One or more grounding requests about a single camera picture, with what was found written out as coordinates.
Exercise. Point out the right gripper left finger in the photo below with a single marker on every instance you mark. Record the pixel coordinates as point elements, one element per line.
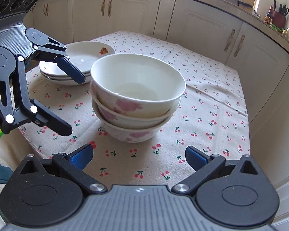
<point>70,166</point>

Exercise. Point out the large white plate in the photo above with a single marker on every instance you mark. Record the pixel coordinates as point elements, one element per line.
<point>51,70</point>

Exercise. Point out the floral bowl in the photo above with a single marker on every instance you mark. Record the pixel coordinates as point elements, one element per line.
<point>136,85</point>
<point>132,135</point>
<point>128,122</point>

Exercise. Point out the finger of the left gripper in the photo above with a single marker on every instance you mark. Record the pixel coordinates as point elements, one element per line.
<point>45,117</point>
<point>48,49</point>

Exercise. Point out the red knife block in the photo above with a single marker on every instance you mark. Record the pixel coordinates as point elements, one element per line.
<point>279,15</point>

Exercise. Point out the white kitchen cabinets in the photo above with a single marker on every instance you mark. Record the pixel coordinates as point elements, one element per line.
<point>235,76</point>

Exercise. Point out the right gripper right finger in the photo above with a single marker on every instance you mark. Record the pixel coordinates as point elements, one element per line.
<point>206,168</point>

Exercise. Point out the dark sauce bottle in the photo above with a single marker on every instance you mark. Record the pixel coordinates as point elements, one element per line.
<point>268,16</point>

